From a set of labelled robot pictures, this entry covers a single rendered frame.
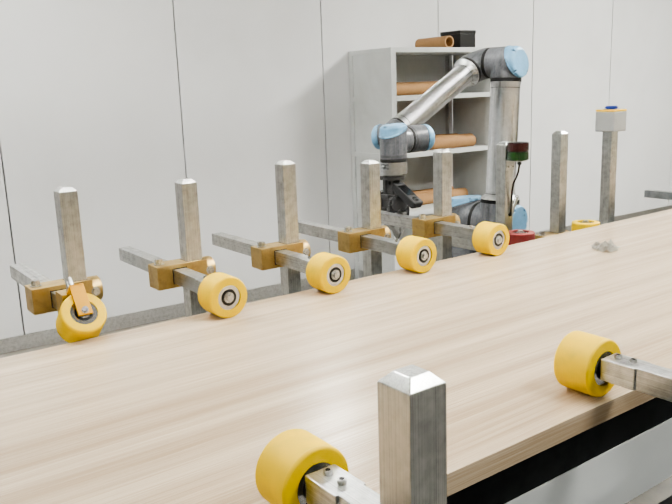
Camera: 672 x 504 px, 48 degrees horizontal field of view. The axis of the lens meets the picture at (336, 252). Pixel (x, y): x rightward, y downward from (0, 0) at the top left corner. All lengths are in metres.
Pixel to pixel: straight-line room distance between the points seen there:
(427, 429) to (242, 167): 4.23
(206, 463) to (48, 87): 3.53
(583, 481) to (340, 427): 0.37
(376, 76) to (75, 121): 1.85
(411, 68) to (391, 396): 4.97
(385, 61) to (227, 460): 4.07
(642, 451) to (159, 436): 0.71
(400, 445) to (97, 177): 3.91
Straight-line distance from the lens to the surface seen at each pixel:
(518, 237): 2.14
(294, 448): 0.76
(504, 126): 2.95
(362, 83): 5.01
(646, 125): 7.62
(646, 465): 1.28
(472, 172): 5.55
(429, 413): 0.54
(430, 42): 5.28
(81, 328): 1.39
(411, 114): 2.74
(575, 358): 1.06
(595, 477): 1.17
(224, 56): 4.67
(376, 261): 1.92
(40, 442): 1.04
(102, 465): 0.95
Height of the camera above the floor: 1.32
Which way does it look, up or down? 12 degrees down
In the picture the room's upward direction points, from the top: 2 degrees counter-clockwise
